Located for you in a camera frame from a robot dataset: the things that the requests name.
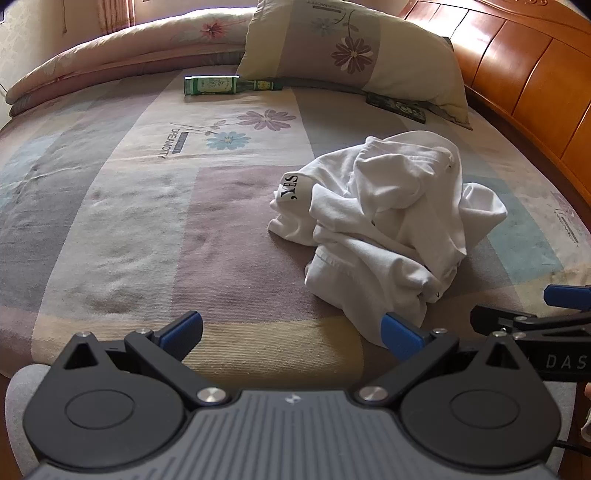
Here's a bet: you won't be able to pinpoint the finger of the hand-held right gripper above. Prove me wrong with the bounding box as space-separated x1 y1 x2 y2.
544 285 591 311
470 305 591 343

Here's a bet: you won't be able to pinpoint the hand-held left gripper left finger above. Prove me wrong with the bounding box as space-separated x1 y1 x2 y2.
48 310 232 409

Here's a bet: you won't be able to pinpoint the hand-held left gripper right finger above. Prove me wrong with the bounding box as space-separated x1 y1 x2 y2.
353 311 536 409

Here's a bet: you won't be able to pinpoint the white printed t-shirt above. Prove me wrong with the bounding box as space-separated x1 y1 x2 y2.
268 130 509 348

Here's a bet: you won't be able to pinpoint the person's right hand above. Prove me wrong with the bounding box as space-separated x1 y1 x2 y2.
580 383 591 439

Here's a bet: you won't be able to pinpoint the person's right leg grey trousers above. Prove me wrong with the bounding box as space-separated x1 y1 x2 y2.
549 381 583 444

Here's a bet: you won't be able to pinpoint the person's leg grey trousers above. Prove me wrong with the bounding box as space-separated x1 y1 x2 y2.
549 381 583 444
7 364 52 480

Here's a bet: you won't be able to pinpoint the person's left leg grey trousers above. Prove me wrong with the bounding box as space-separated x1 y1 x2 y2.
7 364 52 480

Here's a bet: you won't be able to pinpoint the wooden headboard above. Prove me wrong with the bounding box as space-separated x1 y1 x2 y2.
397 0 591 217

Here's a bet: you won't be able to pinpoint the green glass bottle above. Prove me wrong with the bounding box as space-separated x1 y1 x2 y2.
184 75 283 96

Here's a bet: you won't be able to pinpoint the folded floral quilt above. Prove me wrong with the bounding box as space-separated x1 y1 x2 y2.
4 9 259 116

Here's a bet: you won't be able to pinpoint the floral pillow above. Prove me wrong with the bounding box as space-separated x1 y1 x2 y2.
236 0 472 130

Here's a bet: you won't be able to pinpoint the patterned curtain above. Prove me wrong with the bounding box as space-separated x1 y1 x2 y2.
60 0 139 35

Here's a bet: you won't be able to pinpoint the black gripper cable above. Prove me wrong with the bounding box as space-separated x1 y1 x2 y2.
551 438 591 453

